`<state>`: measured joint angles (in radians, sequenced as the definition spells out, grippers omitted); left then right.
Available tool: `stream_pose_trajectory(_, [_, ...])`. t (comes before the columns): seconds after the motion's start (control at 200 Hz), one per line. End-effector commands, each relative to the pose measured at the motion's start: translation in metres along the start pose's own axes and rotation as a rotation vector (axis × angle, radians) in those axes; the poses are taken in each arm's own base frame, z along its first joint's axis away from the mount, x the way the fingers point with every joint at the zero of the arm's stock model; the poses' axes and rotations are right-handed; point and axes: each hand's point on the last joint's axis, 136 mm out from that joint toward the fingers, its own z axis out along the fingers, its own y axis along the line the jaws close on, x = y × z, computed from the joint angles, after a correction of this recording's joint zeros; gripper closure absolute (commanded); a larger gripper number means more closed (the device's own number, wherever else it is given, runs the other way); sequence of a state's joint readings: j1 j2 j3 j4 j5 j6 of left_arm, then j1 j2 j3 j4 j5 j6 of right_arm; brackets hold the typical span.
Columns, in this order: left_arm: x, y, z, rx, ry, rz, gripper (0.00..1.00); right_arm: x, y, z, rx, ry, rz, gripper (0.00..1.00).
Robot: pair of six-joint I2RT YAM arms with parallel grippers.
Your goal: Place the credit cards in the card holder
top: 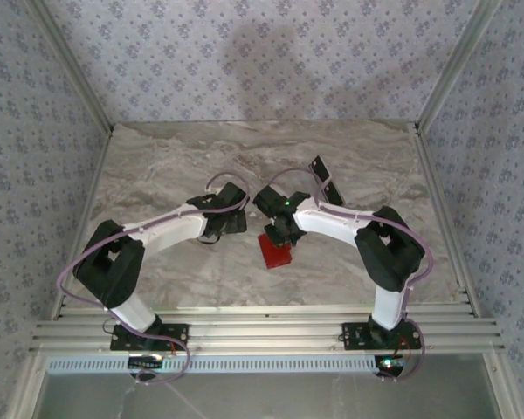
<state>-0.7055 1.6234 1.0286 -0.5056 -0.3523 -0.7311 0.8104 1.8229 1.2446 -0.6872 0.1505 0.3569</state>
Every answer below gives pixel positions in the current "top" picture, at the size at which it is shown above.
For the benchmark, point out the red card holder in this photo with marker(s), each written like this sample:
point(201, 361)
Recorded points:
point(277, 258)

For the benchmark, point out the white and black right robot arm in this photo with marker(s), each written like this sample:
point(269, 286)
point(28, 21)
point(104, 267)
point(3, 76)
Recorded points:
point(327, 222)

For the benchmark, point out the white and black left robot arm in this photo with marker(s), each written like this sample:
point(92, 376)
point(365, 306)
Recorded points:
point(170, 227)

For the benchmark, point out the black VIP credit card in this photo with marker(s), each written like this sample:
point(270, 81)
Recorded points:
point(335, 195)
point(325, 172)

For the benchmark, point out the aluminium extrusion base rails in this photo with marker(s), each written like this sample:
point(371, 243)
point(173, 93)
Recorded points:
point(266, 325)

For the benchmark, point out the black controller board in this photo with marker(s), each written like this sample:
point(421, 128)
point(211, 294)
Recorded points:
point(390, 363)
point(146, 362)

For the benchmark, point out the grey metal panel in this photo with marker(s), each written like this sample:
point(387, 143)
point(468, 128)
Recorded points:
point(288, 397)

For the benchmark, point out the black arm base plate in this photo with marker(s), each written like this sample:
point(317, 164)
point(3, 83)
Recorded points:
point(179, 334)
point(353, 336)

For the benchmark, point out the aluminium table side rail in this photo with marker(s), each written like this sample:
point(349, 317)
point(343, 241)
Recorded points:
point(91, 187)
point(446, 218)

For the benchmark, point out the aluminium corner post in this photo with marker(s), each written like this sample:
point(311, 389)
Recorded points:
point(454, 65)
point(78, 70)

